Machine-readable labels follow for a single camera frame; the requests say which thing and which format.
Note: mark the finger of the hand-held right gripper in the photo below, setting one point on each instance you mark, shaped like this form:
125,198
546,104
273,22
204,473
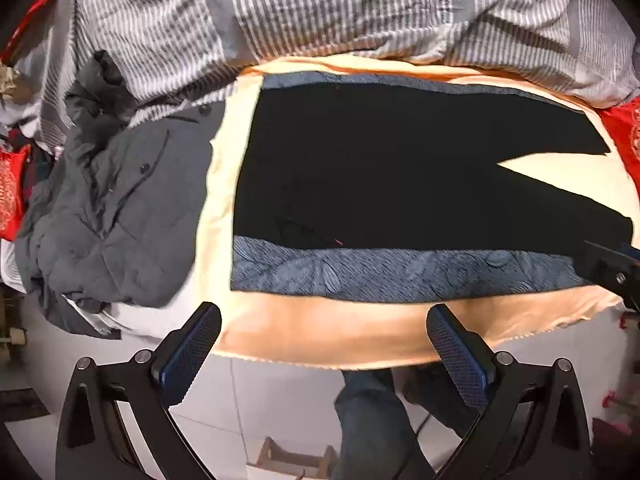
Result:
607,265

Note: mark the red object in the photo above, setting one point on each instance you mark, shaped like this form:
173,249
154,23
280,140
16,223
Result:
617,420

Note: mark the person's leg in jeans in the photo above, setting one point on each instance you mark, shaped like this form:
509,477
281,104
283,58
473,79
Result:
370,425

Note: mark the grey striped duvet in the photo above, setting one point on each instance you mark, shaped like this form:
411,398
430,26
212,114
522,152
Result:
300,5

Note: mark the wooden stool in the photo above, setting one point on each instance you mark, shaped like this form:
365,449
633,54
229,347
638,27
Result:
295,457

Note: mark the cream bed sheet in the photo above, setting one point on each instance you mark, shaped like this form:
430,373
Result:
325,330

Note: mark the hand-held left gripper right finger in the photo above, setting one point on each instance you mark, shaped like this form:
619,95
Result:
452,345

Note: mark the black pants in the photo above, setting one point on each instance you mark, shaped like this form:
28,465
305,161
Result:
375,170

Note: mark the grey button jacket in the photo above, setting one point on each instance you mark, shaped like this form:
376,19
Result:
125,200

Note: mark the blue patterned cloth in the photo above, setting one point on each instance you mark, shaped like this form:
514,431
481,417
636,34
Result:
350,270

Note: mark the red patterned cushion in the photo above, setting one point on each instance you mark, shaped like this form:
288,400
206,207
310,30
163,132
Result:
12,190
35,15
622,135

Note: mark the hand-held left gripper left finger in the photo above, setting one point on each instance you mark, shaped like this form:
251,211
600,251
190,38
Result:
192,345

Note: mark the white cloth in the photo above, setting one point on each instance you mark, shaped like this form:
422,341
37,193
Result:
150,317

